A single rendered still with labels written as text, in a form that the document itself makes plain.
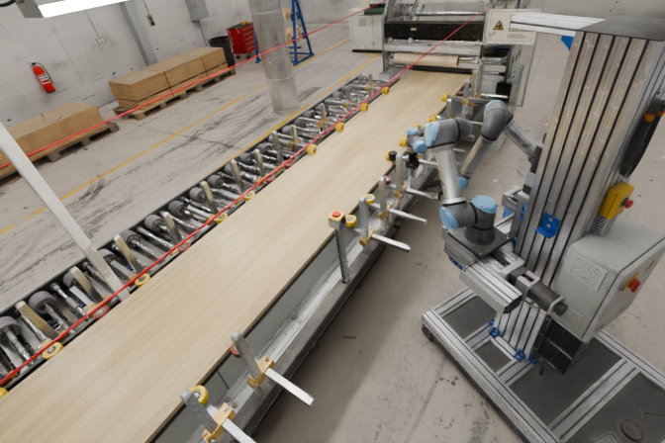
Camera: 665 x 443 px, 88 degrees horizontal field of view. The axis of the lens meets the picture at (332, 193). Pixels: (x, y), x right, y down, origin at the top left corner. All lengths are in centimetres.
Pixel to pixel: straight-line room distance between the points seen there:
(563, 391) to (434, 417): 73
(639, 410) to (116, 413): 255
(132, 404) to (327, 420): 117
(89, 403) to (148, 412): 29
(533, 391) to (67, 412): 231
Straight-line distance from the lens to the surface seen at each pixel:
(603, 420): 256
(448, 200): 177
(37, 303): 277
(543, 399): 250
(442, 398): 259
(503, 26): 427
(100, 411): 197
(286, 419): 260
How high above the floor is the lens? 238
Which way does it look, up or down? 36 degrees down
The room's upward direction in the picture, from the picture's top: 8 degrees counter-clockwise
